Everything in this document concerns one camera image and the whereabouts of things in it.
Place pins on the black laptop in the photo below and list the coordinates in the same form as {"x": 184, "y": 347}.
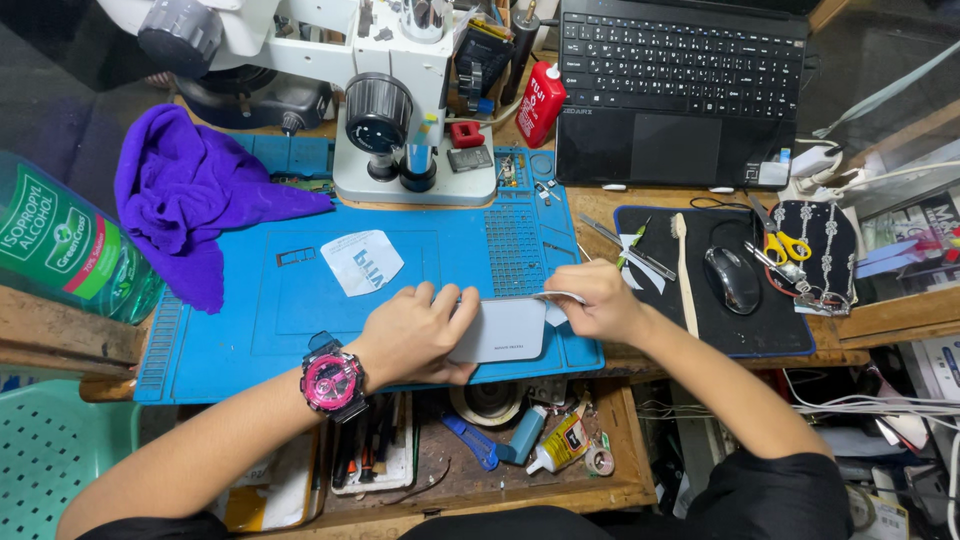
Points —
{"x": 675, "y": 97}

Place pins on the grey smartphone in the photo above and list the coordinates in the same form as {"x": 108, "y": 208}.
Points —
{"x": 499, "y": 330}

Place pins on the green plastic chair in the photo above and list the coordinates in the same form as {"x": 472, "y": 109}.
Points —
{"x": 56, "y": 457}

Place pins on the red plastic squeeze bottle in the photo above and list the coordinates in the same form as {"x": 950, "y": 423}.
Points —
{"x": 538, "y": 106}

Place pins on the blue silicone repair mat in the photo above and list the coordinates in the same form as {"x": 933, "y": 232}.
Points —
{"x": 360, "y": 292}

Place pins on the pink and black wristwatch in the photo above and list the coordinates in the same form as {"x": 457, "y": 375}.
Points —
{"x": 332, "y": 381}

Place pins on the black beaded pouch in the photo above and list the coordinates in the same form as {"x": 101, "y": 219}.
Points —
{"x": 821, "y": 251}

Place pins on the blue utility knife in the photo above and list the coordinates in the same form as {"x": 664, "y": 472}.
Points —
{"x": 469, "y": 440}

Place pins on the clear glue tube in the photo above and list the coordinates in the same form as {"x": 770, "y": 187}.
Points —
{"x": 559, "y": 444}

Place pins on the purple cloth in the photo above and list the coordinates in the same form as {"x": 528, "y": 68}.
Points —
{"x": 187, "y": 195}

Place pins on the white stereo microscope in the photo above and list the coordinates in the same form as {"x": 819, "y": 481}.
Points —
{"x": 360, "y": 82}

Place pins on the black computer mouse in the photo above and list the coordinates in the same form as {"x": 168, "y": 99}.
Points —
{"x": 732, "y": 279}

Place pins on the large round tape reel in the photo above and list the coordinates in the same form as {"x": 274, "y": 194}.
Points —
{"x": 487, "y": 401}

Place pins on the metal tweezers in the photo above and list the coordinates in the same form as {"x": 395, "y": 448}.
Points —
{"x": 622, "y": 246}

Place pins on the black mouse pad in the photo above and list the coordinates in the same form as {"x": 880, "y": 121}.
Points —
{"x": 720, "y": 315}

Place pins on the green alcohol bottle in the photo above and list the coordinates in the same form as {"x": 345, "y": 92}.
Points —
{"x": 64, "y": 240}

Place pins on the person's right hand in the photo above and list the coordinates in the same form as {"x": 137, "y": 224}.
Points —
{"x": 604, "y": 300}

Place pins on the person's right fingers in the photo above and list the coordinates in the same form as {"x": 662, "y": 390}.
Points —
{"x": 571, "y": 289}

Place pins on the small red block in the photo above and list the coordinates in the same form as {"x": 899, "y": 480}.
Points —
{"x": 467, "y": 134}

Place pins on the person's left hand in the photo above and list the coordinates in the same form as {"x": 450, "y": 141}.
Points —
{"x": 409, "y": 334}

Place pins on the clear protective film strip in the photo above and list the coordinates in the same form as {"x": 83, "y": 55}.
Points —
{"x": 561, "y": 300}

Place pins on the tape roll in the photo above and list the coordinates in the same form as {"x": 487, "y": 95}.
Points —
{"x": 598, "y": 460}

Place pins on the white tray of tools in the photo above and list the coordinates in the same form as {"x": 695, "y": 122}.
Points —
{"x": 373, "y": 450}

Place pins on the white charger adapter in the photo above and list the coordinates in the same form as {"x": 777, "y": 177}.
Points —
{"x": 814, "y": 161}

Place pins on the black shirt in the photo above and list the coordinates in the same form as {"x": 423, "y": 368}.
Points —
{"x": 675, "y": 510}

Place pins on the beige toothbrush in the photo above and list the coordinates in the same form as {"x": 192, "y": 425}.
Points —
{"x": 685, "y": 277}

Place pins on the small dark phone battery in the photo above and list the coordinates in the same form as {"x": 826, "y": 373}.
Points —
{"x": 470, "y": 158}

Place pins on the wooden drawer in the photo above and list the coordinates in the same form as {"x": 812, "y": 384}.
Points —
{"x": 480, "y": 480}

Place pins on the white sticker backing sheet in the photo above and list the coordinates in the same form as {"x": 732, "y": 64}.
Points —
{"x": 361, "y": 261}

